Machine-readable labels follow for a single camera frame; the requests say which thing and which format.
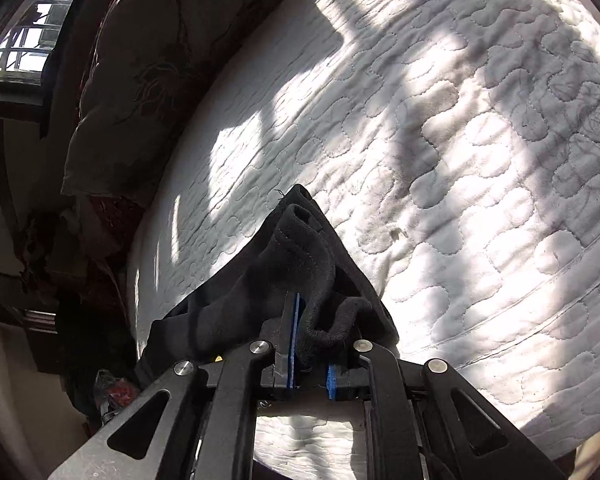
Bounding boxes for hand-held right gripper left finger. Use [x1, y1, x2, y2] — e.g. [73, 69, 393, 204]
[47, 294, 307, 480]

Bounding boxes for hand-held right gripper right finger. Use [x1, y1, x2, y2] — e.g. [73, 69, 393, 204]
[325, 339, 567, 480]

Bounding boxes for black pants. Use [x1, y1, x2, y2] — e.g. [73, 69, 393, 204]
[135, 184, 400, 396]

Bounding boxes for red plastic bag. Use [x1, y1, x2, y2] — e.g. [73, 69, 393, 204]
[92, 369, 142, 423]

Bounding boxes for red patterned blanket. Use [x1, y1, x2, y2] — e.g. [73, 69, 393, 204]
[15, 195, 143, 311]

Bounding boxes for white quilted mattress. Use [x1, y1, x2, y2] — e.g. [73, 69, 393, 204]
[125, 0, 600, 480]

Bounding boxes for grey floral pillow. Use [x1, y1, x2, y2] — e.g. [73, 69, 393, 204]
[60, 0, 331, 201]

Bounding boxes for window with railing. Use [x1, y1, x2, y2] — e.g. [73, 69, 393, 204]
[0, 0, 98, 83]

